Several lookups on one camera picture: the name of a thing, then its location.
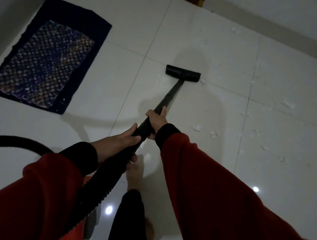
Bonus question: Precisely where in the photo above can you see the person's left hand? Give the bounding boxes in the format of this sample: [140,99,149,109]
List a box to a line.
[89,121,142,173]

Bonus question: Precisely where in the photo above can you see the person's right hand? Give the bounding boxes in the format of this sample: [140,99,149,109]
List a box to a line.
[144,105,169,141]

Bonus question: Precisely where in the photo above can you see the black vacuum wand with floor head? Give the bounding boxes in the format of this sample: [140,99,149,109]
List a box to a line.
[112,62,202,178]

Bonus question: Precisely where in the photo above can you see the person's left forearm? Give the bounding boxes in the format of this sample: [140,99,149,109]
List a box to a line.
[0,138,99,240]

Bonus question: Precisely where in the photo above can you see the person's right forearm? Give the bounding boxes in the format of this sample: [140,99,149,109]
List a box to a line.
[150,123,317,240]

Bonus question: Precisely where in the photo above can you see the person's left foot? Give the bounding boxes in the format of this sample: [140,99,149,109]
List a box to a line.
[125,159,144,192]

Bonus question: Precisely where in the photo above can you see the person's foot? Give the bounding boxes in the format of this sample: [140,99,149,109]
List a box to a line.
[144,217,156,240]
[125,159,144,192]

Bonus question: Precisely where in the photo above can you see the scattered white paper scraps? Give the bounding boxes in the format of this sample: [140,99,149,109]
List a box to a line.
[194,24,317,166]

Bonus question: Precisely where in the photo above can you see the person's black trouser leg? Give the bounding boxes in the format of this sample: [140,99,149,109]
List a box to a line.
[107,188,156,240]

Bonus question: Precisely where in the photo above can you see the red and grey vacuum cleaner body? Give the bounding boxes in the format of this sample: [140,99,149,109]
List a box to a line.
[57,169,103,240]

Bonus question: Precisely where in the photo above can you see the person's right foot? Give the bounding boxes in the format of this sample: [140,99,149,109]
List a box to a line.
[144,217,156,240]

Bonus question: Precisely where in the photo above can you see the dark blue patterned floor mat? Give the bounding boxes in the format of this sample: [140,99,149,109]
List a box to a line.
[0,0,113,117]

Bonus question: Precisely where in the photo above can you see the black corrugated vacuum hose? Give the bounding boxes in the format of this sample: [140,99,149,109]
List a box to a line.
[0,135,137,239]

